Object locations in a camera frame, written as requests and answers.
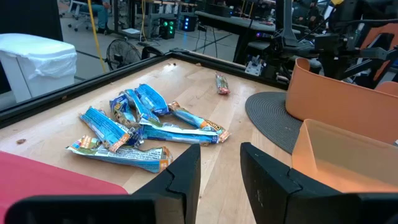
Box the white office chair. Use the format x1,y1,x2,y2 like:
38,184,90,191
67,0,91,32

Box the person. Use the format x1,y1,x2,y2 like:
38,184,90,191
79,0,112,34

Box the white trash bin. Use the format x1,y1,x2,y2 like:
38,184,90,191
0,33,78,103

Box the yellow cable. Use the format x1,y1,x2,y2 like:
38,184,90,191
86,0,108,74

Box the black aluminium table frame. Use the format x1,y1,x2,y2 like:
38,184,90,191
0,48,398,128

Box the black room divider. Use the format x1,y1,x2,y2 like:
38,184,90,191
0,0,64,41

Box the computer tower green lights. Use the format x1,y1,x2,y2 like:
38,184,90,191
159,17,178,40

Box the opaque orange plastic basket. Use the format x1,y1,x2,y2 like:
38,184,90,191
285,57,398,144

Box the computer tower blue lights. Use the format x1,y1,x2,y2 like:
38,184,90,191
182,14,198,32

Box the orange background panel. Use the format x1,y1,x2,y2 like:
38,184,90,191
359,23,398,82

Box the black desk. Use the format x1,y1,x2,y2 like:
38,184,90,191
195,10,302,65

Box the grey round woven placemat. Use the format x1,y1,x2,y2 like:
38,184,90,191
244,91,304,154

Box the green red granola bar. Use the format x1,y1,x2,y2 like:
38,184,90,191
215,72,231,95

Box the blue bar with granola picture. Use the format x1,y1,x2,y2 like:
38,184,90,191
109,95,140,128

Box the translucent orange plastic bin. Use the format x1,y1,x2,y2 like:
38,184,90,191
291,118,398,194

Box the blue and white granola bar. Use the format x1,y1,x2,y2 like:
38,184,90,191
139,121,220,146

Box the black floor fan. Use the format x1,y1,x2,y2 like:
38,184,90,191
105,39,164,71

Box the blue bar orange Chewy end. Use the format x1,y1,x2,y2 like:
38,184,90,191
168,101,232,143

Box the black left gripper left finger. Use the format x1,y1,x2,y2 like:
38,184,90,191
132,143,201,224

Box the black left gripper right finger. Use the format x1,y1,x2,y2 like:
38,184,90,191
239,142,363,224

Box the red plastic bin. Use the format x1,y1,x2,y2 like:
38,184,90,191
0,151,129,215

